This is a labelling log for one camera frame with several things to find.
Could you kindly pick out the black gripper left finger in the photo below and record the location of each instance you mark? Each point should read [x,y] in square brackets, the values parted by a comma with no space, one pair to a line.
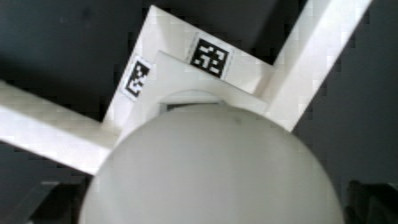
[53,204]

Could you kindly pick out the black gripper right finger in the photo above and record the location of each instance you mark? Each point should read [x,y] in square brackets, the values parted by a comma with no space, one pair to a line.
[372,203]

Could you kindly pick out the white lamp bulb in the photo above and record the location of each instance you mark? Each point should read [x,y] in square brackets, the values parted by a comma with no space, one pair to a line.
[211,168]

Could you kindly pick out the white lamp base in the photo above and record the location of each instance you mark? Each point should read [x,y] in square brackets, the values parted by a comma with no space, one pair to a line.
[186,69]

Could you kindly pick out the white U-shaped fence frame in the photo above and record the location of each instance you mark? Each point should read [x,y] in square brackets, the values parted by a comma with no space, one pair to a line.
[69,138]

